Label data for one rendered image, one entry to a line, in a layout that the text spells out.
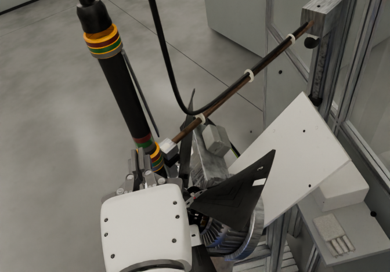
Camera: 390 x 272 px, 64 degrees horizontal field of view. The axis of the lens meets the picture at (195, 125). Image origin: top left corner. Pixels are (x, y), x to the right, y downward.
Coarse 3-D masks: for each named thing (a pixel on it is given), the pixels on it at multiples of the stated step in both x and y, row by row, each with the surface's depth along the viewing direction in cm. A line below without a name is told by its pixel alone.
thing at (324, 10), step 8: (312, 0) 85; (320, 0) 84; (328, 0) 83; (336, 0) 83; (304, 8) 82; (312, 8) 82; (320, 8) 81; (328, 8) 81; (336, 8) 82; (304, 16) 84; (312, 16) 82; (320, 16) 81; (328, 16) 81; (336, 16) 84; (320, 24) 82; (328, 24) 83; (336, 24) 87; (312, 32) 85; (320, 32) 83
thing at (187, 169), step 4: (180, 164) 91; (180, 168) 90; (184, 168) 93; (188, 168) 97; (180, 172) 91; (184, 172) 93; (188, 172) 97; (180, 176) 91; (184, 176) 93; (188, 176) 94; (184, 180) 94; (188, 180) 97; (184, 184) 94; (188, 184) 98; (200, 192) 87; (188, 208) 81; (196, 224) 88; (192, 236) 85
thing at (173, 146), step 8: (160, 144) 61; (176, 144) 60; (168, 152) 59; (176, 152) 61; (168, 160) 61; (176, 160) 62; (168, 168) 62; (176, 168) 64; (168, 176) 66; (176, 176) 65
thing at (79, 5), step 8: (80, 0) 36; (88, 0) 36; (96, 0) 36; (80, 8) 36; (88, 8) 36; (96, 8) 36; (104, 8) 37; (80, 16) 36; (88, 16) 36; (96, 16) 36; (104, 16) 37; (88, 24) 37; (96, 24) 37; (104, 24) 37; (88, 32) 38; (96, 32) 38
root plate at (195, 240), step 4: (192, 224) 88; (192, 228) 87; (196, 228) 87; (192, 232) 86; (196, 232) 86; (196, 236) 85; (192, 240) 84; (196, 240) 84; (200, 240) 84; (192, 244) 84; (196, 244) 84; (200, 244) 83
